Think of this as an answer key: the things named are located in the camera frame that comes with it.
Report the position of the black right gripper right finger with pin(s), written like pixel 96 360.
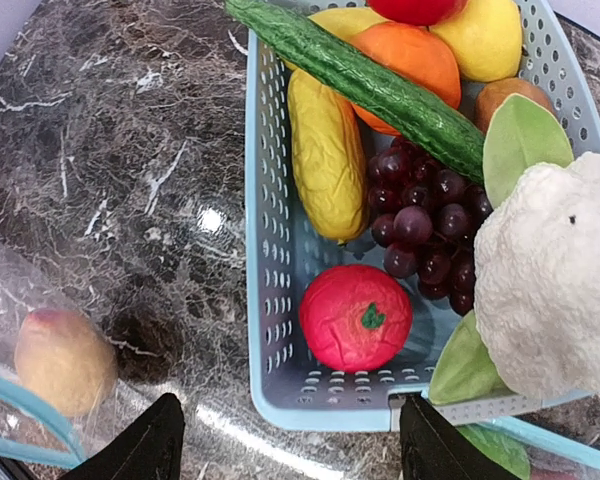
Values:
pixel 432 448

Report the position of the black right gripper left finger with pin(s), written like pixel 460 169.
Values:
pixel 149 448

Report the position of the clear zip bag blue zipper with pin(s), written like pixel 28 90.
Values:
pixel 530 452

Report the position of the red toy strawberry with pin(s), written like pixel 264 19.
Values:
pixel 355 318

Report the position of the yellow toy corn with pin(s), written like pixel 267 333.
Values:
pixel 328 159

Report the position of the white toy cauliflower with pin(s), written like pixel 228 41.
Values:
pixel 534 327

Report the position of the dark purple toy grapes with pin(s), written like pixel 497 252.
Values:
pixel 426 216

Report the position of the blue perforated plastic basket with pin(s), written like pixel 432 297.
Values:
pixel 289 388

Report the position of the green toy cucumber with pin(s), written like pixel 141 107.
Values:
pixel 418 114

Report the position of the brown toy kiwi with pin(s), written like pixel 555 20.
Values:
pixel 495 93

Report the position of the orange toy tangerine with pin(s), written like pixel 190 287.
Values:
pixel 414 54

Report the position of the yellow toy lemon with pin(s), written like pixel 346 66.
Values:
pixel 486 39

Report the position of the red toy tomato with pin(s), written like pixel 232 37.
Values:
pixel 417 12

